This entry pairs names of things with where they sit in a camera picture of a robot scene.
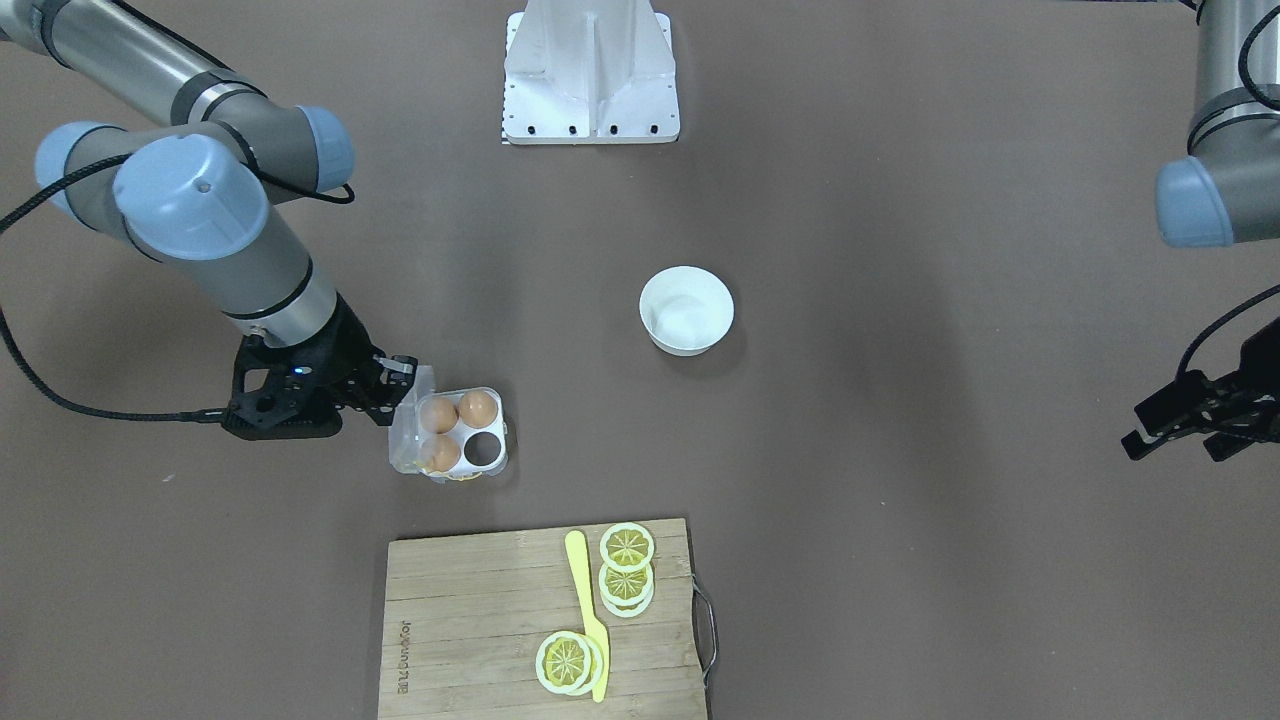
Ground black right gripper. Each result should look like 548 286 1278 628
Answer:
220 299 419 441

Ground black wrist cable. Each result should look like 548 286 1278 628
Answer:
0 150 357 423
1176 284 1280 380

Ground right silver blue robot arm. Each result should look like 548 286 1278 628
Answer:
3 1 419 441

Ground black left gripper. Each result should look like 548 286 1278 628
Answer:
1121 320 1279 462

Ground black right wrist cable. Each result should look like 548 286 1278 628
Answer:
0 150 357 423

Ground bamboo cutting board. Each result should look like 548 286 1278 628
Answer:
378 518 712 719

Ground brown egg from bowl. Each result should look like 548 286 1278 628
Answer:
456 388 500 429

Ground brown egg in box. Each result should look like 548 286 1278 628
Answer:
419 396 460 434
419 434 462 474

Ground yellow plastic knife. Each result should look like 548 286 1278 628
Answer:
564 529 611 705

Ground white pedestal column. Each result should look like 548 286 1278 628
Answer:
500 1 681 146

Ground white ceramic bowl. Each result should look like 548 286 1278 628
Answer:
637 266 736 357

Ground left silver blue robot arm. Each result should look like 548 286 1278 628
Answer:
1123 1 1279 462

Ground lemon slice near handle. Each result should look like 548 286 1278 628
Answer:
598 521 657 571

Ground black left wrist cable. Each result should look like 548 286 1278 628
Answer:
1176 284 1280 380

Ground clear plastic egg box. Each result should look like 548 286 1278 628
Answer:
388 365 509 484

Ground lemon slice by blade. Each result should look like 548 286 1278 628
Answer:
534 630 591 697

